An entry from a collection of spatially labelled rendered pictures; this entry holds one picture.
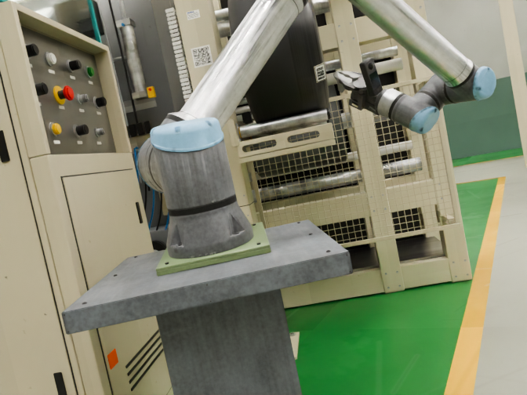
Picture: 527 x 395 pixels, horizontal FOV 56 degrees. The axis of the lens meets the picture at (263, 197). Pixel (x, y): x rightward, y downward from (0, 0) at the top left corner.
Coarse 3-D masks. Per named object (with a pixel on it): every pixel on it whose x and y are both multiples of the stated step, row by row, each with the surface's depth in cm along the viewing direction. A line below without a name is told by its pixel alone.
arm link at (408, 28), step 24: (360, 0) 124; (384, 0) 125; (384, 24) 129; (408, 24) 128; (408, 48) 134; (432, 48) 133; (456, 72) 137; (480, 72) 138; (456, 96) 146; (480, 96) 140
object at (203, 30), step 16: (176, 0) 191; (192, 0) 191; (208, 0) 192; (208, 16) 191; (192, 32) 192; (208, 32) 191; (192, 48) 193; (192, 64) 193; (192, 80) 194; (224, 128) 194; (240, 176) 195; (240, 192) 196
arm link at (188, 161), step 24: (192, 120) 108; (216, 120) 105; (168, 144) 99; (192, 144) 99; (216, 144) 102; (168, 168) 100; (192, 168) 99; (216, 168) 101; (168, 192) 102; (192, 192) 100; (216, 192) 101
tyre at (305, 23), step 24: (240, 0) 174; (312, 24) 170; (288, 48) 169; (312, 48) 170; (264, 72) 172; (288, 72) 172; (312, 72) 172; (264, 96) 177; (288, 96) 178; (312, 96) 179; (264, 120) 188
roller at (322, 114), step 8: (312, 112) 183; (320, 112) 182; (328, 112) 182; (272, 120) 185; (280, 120) 184; (288, 120) 184; (296, 120) 183; (304, 120) 183; (312, 120) 183; (320, 120) 183; (240, 128) 186; (248, 128) 186; (256, 128) 185; (264, 128) 185; (272, 128) 185; (280, 128) 185; (288, 128) 185; (240, 136) 187; (248, 136) 187
